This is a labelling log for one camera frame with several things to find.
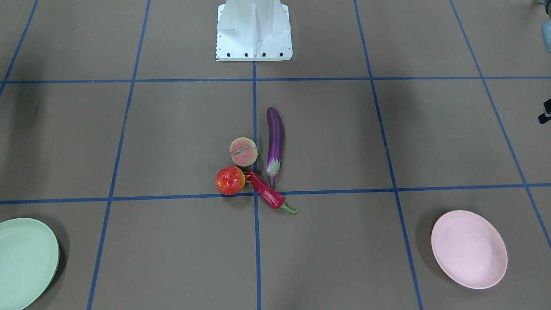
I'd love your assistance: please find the purple toy eggplant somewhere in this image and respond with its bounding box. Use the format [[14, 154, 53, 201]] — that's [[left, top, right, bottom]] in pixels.
[[266, 107, 284, 188]]

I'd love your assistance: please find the red toy chili pepper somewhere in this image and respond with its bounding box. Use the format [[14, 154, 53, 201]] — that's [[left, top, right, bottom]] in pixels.
[[245, 170, 299, 214]]

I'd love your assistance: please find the red orange toy pomegranate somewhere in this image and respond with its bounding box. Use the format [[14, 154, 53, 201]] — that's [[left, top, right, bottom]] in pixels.
[[215, 166, 247, 195]]

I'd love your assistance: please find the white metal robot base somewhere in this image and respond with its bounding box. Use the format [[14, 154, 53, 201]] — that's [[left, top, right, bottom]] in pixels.
[[215, 0, 293, 62]]

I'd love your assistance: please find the toy peach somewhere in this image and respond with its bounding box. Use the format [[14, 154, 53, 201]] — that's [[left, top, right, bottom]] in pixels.
[[229, 137, 258, 167]]

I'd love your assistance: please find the pink plate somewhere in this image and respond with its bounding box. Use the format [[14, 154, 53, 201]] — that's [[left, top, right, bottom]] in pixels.
[[431, 210, 508, 290]]

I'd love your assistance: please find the light green plate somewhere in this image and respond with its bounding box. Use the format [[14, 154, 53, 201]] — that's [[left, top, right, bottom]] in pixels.
[[0, 218, 60, 310]]

